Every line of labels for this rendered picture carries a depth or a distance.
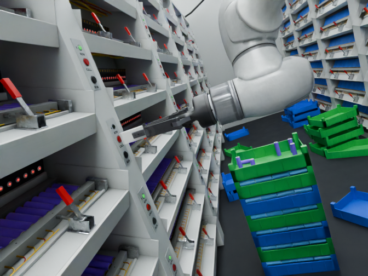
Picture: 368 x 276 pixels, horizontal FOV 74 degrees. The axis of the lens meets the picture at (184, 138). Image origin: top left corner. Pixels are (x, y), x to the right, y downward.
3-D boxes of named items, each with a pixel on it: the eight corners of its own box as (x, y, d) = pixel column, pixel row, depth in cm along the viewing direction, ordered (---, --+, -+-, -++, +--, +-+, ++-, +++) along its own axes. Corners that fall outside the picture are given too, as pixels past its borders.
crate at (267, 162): (300, 148, 110) (295, 131, 109) (312, 165, 92) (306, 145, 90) (235, 164, 120) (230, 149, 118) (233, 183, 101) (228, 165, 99)
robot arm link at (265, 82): (246, 126, 58) (231, 78, 61) (316, 105, 54) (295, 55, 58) (243, 114, 48) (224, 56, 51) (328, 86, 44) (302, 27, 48)
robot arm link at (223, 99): (242, 115, 60) (218, 122, 61) (230, 79, 58) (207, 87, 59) (245, 122, 51) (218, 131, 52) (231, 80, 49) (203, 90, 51)
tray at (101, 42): (151, 60, 120) (151, 29, 116) (83, 51, 62) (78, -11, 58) (112, 58, 122) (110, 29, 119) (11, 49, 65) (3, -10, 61)
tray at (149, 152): (179, 134, 127) (180, 108, 124) (142, 188, 70) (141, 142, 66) (142, 132, 130) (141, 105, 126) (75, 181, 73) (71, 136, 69)
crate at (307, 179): (305, 164, 112) (300, 148, 110) (317, 184, 93) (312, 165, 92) (240, 178, 121) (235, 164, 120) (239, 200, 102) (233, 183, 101)
